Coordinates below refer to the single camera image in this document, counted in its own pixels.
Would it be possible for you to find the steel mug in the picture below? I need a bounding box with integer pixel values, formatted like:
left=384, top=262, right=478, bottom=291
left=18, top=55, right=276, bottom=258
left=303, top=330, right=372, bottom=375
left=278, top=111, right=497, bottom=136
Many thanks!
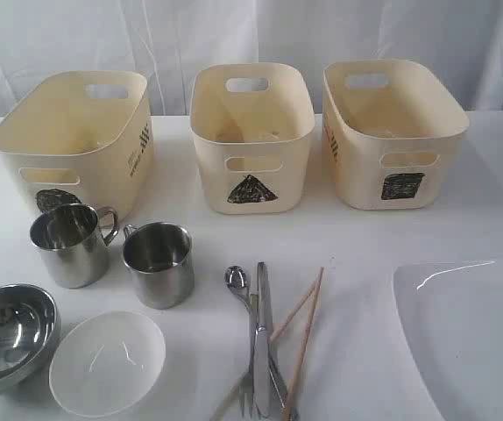
left=122, top=222, right=195, bottom=310
left=30, top=203, right=119, bottom=289

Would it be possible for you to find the steel table knife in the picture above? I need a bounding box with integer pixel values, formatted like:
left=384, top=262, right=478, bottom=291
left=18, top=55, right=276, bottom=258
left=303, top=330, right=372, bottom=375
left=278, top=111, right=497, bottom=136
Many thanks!
left=253, top=261, right=273, bottom=418

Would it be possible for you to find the white plastic bowl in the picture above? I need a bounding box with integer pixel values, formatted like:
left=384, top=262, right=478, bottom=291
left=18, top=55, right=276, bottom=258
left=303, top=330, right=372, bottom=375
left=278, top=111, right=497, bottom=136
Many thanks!
left=49, top=310, right=166, bottom=419

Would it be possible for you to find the steel bowl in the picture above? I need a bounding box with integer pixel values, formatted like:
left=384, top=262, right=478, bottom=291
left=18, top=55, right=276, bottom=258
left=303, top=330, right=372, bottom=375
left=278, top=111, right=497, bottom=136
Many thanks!
left=0, top=284, right=61, bottom=394

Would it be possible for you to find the steel spoon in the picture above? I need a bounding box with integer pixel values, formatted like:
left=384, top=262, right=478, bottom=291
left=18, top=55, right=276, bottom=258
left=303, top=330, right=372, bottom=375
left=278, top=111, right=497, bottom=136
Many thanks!
left=223, top=265, right=301, bottom=421

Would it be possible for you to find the cream bin with triangle mark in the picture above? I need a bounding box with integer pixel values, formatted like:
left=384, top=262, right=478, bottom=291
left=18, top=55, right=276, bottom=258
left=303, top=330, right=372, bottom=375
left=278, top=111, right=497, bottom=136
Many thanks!
left=190, top=62, right=315, bottom=215

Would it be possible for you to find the cream bin with square mark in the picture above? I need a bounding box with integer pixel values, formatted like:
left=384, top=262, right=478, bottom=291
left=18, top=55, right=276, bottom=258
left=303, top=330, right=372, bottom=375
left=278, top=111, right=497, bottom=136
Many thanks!
left=322, top=59, right=470, bottom=210

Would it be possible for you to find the cream bin with circle mark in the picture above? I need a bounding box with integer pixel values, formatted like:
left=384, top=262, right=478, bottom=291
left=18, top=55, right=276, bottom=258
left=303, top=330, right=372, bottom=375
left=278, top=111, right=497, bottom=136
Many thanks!
left=0, top=71, right=155, bottom=219

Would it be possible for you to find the steel fork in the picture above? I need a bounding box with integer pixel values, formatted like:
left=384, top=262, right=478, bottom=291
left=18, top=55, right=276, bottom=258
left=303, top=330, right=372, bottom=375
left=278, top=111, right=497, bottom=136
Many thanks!
left=238, top=293, right=259, bottom=418

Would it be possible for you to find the wooden chopstick right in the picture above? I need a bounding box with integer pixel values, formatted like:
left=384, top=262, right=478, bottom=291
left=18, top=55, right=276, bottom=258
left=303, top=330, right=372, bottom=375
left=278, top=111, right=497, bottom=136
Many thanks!
left=281, top=267, right=324, bottom=420

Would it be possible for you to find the white square plate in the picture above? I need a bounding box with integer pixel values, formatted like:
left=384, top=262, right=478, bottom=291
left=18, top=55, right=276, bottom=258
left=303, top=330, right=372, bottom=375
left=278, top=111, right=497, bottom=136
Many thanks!
left=393, top=259, right=503, bottom=420

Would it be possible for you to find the white backdrop curtain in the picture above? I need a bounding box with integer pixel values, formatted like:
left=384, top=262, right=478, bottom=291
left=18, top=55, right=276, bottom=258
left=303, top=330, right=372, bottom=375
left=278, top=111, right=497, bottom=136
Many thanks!
left=0, top=1, right=503, bottom=116

